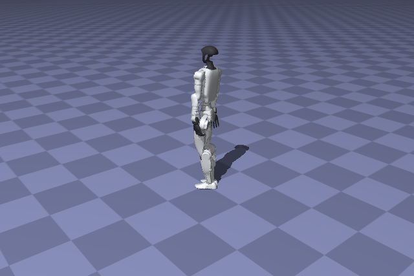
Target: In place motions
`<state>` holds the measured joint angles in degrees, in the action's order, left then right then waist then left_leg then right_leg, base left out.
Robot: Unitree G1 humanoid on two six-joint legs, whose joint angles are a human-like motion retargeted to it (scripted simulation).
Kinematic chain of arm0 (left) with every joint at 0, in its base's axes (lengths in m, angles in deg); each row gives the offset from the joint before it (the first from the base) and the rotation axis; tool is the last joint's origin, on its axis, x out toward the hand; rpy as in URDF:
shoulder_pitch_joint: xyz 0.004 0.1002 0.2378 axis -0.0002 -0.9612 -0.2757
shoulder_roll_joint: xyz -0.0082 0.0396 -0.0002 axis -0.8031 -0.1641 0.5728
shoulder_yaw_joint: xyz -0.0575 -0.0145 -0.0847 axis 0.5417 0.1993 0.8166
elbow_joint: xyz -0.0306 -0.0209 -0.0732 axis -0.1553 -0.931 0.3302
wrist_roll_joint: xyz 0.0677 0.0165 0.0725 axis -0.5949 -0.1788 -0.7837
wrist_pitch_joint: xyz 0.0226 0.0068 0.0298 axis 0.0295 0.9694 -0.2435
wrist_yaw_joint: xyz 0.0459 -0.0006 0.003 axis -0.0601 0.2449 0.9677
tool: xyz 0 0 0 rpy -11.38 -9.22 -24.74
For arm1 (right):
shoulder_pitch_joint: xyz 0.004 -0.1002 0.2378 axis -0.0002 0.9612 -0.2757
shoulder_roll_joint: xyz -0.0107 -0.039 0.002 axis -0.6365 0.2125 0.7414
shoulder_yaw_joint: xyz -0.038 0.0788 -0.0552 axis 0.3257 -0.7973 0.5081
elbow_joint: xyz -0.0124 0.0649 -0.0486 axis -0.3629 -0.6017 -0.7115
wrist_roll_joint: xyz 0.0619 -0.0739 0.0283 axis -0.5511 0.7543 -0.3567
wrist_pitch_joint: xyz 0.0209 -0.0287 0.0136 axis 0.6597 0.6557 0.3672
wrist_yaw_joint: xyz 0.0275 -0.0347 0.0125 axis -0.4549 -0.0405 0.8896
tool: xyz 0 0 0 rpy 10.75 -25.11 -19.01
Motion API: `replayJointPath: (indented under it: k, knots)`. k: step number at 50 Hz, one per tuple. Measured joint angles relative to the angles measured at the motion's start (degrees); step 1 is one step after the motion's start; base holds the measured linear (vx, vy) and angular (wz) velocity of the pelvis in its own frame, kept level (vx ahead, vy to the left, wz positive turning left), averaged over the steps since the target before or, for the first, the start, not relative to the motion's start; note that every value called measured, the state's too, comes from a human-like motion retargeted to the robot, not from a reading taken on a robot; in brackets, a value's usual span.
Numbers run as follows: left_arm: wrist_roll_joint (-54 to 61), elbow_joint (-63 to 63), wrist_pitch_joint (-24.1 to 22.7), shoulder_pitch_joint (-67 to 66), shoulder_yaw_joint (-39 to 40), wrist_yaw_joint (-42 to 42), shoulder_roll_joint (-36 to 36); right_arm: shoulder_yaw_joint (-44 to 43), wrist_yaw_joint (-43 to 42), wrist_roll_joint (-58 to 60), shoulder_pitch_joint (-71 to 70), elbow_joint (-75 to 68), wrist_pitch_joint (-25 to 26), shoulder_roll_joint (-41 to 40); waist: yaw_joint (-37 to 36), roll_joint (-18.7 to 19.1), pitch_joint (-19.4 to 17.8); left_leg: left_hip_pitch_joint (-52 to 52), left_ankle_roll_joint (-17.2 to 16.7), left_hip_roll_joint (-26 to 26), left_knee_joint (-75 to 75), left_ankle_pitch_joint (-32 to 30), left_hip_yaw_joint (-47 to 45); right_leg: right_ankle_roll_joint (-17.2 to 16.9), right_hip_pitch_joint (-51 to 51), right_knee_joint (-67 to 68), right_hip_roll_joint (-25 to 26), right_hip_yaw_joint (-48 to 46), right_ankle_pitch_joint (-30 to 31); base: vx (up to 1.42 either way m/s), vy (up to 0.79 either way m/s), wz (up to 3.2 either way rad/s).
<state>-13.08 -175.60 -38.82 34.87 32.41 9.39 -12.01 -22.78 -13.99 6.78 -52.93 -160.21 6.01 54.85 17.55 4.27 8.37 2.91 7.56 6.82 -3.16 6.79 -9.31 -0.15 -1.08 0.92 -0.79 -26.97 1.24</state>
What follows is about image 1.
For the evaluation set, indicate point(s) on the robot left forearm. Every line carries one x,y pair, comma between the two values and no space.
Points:
195,107

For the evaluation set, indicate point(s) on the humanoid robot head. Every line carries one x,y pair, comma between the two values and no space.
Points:
210,51

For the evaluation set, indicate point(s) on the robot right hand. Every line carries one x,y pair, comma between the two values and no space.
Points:
216,118

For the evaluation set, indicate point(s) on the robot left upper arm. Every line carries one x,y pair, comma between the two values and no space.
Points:
198,78

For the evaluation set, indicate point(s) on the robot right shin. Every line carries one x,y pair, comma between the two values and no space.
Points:
213,163

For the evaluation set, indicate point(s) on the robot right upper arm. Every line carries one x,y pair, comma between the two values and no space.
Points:
220,72

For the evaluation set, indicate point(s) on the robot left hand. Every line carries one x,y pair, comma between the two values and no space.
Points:
197,128

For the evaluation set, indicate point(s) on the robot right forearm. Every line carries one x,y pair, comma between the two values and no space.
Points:
213,103

